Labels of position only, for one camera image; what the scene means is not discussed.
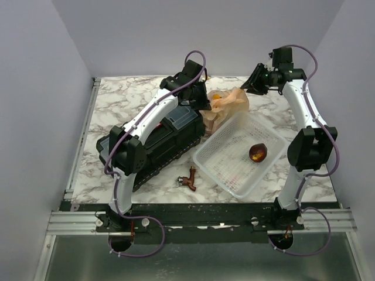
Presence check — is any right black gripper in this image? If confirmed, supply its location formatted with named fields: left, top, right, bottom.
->
left=241, top=63, right=277, bottom=96

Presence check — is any orange plastic bag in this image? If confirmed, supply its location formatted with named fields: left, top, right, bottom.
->
left=200, top=87, right=250, bottom=135

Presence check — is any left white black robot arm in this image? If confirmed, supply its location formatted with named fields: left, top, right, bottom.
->
left=104, top=59, right=210, bottom=231

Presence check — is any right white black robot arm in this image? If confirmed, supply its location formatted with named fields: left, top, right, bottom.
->
left=240, top=44, right=338, bottom=229

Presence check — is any yellow orange fake fruit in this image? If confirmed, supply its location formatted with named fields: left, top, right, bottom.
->
left=212, top=94, right=221, bottom=100

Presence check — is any dark red fake plum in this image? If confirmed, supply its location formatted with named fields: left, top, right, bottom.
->
left=249, top=143, right=268, bottom=163

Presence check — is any black plastic toolbox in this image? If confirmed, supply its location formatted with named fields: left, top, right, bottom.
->
left=97, top=105, right=206, bottom=193

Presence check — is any clear plastic basket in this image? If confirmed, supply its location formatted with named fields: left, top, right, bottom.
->
left=193, top=111, right=288, bottom=199

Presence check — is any brown metal faucet tap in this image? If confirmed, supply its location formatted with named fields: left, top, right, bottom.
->
left=177, top=166, right=196, bottom=192

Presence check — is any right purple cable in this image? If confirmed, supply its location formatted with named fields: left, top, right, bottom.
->
left=268, top=44, right=342, bottom=257

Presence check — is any purple cable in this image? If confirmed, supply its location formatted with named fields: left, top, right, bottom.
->
left=104, top=50, right=207, bottom=258
left=268, top=44, right=342, bottom=257

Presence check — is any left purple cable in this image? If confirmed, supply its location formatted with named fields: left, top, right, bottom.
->
left=104, top=50, right=207, bottom=258

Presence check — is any aluminium mounting rail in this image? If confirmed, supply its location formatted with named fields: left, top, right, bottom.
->
left=46, top=209, right=357, bottom=236

